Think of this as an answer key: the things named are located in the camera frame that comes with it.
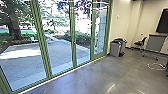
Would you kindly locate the green framed glass door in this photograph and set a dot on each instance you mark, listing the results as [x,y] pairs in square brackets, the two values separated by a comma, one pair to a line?
[108,30]

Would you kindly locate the grey trash bin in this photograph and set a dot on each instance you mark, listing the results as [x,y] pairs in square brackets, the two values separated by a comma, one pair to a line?
[115,49]

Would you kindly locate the dark trash bin blue rim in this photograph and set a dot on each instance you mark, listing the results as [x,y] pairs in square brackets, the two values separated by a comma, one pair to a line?
[123,44]

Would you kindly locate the black mesh swivel chair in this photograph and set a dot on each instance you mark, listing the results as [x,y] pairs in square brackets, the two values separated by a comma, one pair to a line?
[140,42]

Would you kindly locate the grey panel on stand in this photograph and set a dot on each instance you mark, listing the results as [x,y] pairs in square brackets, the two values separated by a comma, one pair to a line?
[156,42]

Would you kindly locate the green framed window wall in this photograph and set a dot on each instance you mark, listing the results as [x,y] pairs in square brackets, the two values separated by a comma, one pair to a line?
[41,43]

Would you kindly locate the black wall television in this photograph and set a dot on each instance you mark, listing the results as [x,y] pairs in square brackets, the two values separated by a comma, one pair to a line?
[163,20]

